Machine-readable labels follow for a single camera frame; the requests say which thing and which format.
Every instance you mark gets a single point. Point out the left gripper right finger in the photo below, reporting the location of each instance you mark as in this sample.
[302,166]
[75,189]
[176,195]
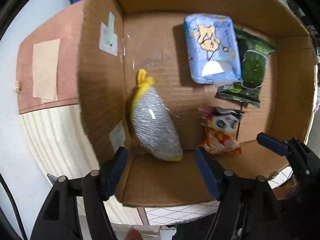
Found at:
[247,206]

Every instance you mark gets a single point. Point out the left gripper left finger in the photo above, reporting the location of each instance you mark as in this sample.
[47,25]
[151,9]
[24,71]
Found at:
[58,217]

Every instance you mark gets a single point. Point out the operator hand fingertip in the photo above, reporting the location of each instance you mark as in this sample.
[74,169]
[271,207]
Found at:
[133,234]

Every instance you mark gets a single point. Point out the brown cardboard box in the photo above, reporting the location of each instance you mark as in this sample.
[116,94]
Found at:
[121,36]

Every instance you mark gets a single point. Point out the orange panda snack bag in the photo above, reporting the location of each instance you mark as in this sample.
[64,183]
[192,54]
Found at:
[220,129]

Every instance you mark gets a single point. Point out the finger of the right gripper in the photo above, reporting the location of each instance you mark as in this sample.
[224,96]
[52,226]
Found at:
[273,144]

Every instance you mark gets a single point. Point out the patterned white tablecloth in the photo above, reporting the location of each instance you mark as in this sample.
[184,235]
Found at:
[59,145]

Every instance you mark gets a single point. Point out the silver yellow scrub sponge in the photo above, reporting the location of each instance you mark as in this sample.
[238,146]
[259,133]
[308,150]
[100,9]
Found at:
[151,122]

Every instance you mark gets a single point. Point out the light blue tissue pack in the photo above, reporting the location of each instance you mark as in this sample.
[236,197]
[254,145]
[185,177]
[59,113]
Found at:
[212,49]

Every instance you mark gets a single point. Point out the green wet wipes pack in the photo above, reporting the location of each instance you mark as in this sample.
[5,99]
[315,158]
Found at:
[254,52]

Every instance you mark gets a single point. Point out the pink table mat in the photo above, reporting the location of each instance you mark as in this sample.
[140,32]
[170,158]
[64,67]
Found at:
[47,62]

